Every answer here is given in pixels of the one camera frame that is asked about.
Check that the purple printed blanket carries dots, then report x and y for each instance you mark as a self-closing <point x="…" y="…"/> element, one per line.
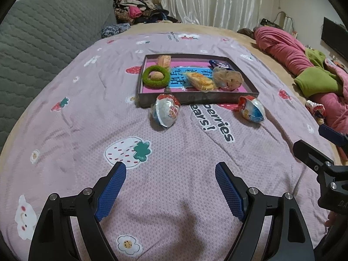
<point x="95" y="100"/>

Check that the white metal rack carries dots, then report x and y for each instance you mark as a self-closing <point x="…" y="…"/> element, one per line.
<point x="285" y="19"/>

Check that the blue and white egg capsule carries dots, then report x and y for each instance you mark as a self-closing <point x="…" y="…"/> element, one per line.
<point x="252" y="110"/>

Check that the red and white egg capsule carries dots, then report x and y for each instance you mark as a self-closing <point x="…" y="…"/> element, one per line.
<point x="165" y="111"/>

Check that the orange snack packet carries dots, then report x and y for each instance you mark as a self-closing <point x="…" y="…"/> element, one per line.
<point x="164" y="61"/>

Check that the dark patterned cloth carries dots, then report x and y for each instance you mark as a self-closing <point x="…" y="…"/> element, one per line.
<point x="115" y="30"/>

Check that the pile of clothes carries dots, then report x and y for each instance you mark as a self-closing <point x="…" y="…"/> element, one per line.
<point x="136" y="8"/>

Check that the brown cloth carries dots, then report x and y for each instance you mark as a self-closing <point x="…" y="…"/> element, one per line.
<point x="246" y="32"/>

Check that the walnut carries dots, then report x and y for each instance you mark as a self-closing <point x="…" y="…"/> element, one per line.
<point x="156" y="75"/>

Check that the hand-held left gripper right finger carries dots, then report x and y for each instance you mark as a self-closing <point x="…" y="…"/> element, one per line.
<point x="231" y="193"/>

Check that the black television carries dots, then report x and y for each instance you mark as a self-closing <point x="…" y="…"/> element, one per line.
<point x="334" y="36"/>

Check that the person's right forearm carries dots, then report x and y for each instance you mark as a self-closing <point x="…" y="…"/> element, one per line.
<point x="335" y="239"/>

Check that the blue snack packet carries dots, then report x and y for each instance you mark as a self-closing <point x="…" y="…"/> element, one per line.
<point x="219" y="64"/>

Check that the small red and white cloth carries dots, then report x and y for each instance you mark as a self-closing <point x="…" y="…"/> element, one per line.
<point x="316" y="110"/>

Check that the dark bag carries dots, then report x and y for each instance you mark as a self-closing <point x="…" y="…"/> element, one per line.
<point x="269" y="22"/>

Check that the white curtain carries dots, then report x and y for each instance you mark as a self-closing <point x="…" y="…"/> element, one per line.
<point x="214" y="2"/>

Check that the beige snack bag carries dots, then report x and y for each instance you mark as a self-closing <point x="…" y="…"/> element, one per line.
<point x="228" y="78"/>

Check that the green cloth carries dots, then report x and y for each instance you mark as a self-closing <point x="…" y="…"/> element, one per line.
<point x="316" y="80"/>

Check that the dark shallow cardboard box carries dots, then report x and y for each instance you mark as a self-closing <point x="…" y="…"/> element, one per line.
<point x="190" y="99"/>

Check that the yellow snack packet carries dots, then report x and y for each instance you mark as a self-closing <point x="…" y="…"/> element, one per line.
<point x="201" y="82"/>

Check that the pink quilt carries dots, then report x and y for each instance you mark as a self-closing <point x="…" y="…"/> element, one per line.
<point x="282" y="46"/>

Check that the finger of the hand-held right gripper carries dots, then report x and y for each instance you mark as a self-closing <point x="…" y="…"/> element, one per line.
<point x="307" y="152"/>
<point x="330" y="134"/>

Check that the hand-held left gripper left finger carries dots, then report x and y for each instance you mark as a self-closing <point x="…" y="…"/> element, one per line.
<point x="110" y="193"/>

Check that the grey quilted headboard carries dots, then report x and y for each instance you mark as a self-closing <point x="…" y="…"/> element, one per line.
<point x="46" y="40"/>

